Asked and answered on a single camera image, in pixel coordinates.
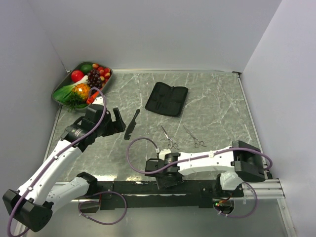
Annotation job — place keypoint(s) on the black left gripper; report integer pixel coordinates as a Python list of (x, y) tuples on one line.
[(115, 127)]

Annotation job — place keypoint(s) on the red apple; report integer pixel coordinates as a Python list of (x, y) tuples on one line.
[(76, 76)]

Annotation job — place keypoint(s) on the red yellow cherries bunch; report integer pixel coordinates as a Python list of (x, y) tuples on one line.
[(103, 71)]

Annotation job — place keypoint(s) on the silver scissors right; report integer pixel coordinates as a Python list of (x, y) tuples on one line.
[(197, 143)]

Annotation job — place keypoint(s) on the aluminium frame rail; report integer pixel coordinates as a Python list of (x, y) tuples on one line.
[(269, 189)]

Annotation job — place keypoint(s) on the silver scissors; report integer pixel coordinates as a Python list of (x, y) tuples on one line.
[(171, 143), (197, 143)]

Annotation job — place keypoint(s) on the silver scissors left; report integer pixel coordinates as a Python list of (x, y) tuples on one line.
[(171, 143)]

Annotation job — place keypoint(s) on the black handled razor comb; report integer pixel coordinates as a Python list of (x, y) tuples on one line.
[(131, 126)]

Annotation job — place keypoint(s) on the orange carrot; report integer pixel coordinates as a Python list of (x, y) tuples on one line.
[(91, 99)]

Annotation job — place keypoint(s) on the green lime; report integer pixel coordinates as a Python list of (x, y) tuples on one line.
[(86, 68)]

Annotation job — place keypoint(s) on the dark purple grapes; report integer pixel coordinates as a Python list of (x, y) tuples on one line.
[(95, 79)]

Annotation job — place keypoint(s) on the orange pineapple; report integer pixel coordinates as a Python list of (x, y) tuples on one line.
[(77, 98)]

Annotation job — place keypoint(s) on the grey fruit tray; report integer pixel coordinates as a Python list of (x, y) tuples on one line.
[(67, 80)]

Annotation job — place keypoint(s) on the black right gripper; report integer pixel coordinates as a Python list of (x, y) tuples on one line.
[(161, 181)]

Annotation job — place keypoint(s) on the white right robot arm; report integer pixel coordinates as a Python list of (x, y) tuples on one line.
[(238, 163)]

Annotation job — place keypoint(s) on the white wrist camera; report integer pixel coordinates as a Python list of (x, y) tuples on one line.
[(99, 101), (163, 153)]

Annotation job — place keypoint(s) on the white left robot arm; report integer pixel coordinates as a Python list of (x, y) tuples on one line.
[(34, 203)]

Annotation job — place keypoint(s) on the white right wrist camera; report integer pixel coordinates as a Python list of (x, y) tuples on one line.
[(163, 153)]

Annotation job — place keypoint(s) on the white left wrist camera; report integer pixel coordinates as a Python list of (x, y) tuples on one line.
[(99, 101)]

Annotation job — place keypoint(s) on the black zipper tool case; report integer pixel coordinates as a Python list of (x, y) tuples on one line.
[(167, 100)]

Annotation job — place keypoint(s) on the green bok choy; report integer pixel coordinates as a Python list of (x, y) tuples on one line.
[(62, 93)]

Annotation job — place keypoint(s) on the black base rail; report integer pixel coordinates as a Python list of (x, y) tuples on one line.
[(146, 194)]

